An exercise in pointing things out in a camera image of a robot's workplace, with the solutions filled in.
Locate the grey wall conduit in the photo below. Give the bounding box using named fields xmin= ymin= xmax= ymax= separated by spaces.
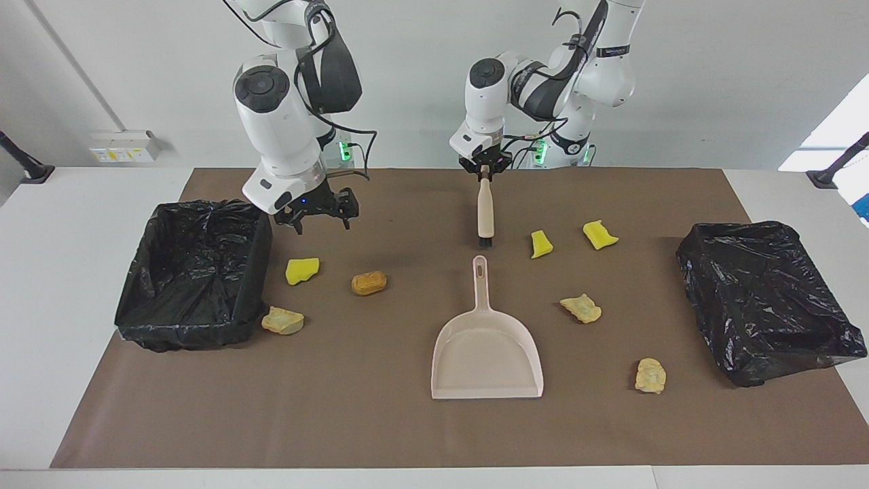
xmin=24 ymin=0 xmax=127 ymax=133

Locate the white wall socket box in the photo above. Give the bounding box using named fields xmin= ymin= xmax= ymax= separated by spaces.
xmin=90 ymin=130 xmax=162 ymax=164

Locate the beige plastic dustpan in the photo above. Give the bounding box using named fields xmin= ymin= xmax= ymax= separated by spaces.
xmin=431 ymin=255 xmax=544 ymax=400

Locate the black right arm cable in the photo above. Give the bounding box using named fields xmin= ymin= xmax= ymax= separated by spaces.
xmin=292 ymin=0 xmax=378 ymax=183

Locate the beige brush with black bristles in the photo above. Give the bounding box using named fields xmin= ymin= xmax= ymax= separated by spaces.
xmin=477 ymin=166 xmax=496 ymax=248

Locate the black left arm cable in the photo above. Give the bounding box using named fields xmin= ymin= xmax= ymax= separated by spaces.
xmin=502 ymin=7 xmax=598 ymax=147

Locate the beige sponge piece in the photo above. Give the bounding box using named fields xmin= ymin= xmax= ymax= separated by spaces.
xmin=559 ymin=293 xmax=602 ymax=324
xmin=261 ymin=306 xmax=306 ymax=336
xmin=635 ymin=358 xmax=667 ymax=395

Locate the black stand foot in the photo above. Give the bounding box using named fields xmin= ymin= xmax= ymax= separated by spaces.
xmin=807 ymin=132 xmax=869 ymax=189
xmin=0 ymin=130 xmax=55 ymax=184

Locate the black bag-lined bin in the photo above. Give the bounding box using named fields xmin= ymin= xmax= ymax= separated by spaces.
xmin=676 ymin=221 xmax=868 ymax=388
xmin=114 ymin=199 xmax=274 ymax=352

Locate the white blue box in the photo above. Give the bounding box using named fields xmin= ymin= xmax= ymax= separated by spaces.
xmin=834 ymin=163 xmax=869 ymax=227

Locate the brown sponge piece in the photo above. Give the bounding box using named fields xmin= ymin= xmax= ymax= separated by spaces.
xmin=351 ymin=271 xmax=388 ymax=296

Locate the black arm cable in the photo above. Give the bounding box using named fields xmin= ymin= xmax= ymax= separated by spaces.
xmin=292 ymin=0 xmax=378 ymax=183
xmin=502 ymin=7 xmax=598 ymax=147

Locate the brown paper table mat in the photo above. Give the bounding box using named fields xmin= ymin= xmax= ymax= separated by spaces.
xmin=50 ymin=168 xmax=869 ymax=469

